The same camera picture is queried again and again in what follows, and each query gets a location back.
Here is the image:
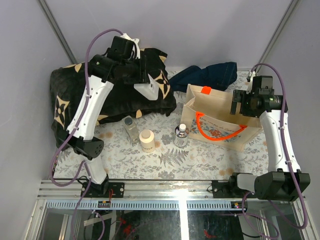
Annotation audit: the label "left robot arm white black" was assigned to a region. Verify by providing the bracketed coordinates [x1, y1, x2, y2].
[66, 33, 159, 198]

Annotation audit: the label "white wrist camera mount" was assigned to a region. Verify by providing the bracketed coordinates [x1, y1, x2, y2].
[120, 33, 141, 59]
[246, 70, 257, 83]

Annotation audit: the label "dark blue denim garment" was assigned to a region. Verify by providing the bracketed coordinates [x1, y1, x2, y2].
[169, 61, 238, 93]

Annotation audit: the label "clear round bottle white cap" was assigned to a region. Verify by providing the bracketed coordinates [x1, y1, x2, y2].
[173, 123, 189, 148]

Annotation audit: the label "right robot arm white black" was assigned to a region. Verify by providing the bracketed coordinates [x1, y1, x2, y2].
[227, 74, 311, 202]

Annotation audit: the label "floral patterned tablecloth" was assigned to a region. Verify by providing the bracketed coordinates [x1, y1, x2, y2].
[53, 67, 272, 181]

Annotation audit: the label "white rectangular lotion bottle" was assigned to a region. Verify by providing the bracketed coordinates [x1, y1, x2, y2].
[133, 74, 159, 101]

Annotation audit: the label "beige round bottle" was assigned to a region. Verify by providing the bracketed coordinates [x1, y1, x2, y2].
[139, 129, 156, 153]

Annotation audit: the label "clear square bottle grey cap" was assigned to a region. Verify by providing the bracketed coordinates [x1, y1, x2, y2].
[123, 116, 139, 143]

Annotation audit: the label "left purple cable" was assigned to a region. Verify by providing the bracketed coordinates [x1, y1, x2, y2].
[48, 28, 125, 240]

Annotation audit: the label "aluminium mounting rail frame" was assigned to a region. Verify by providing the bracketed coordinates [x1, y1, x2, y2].
[23, 178, 313, 240]

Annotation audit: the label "purple cable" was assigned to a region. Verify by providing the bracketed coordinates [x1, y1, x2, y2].
[241, 63, 309, 240]
[48, 28, 125, 240]

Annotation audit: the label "black floral pattern pillow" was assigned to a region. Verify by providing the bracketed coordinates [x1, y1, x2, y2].
[49, 48, 177, 138]

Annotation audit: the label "beige canvas bag orange handles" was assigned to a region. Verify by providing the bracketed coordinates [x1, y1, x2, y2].
[180, 84, 263, 152]

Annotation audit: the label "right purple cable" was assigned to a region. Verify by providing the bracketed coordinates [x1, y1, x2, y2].
[241, 63, 309, 240]

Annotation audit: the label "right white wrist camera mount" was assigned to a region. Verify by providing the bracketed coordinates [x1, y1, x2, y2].
[246, 70, 257, 83]

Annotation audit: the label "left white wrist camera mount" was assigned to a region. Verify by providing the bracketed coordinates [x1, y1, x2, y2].
[120, 33, 141, 59]

